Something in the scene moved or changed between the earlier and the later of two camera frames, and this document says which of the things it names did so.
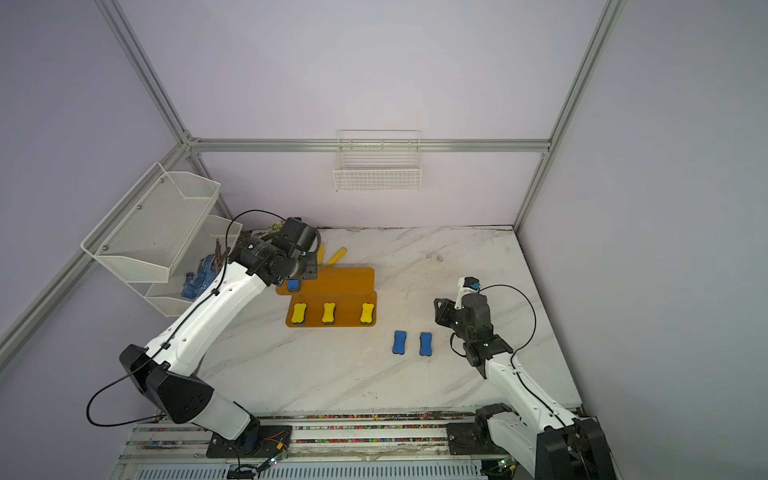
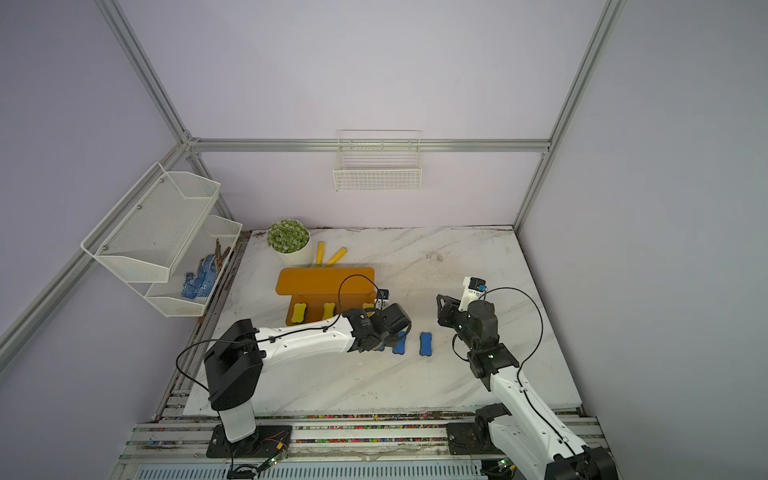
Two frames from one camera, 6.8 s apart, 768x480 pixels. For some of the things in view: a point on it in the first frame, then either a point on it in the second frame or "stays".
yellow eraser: [328, 312] stays
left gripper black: [312, 273] to [391, 341]
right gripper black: [443, 314] stays
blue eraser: [399, 342] stays
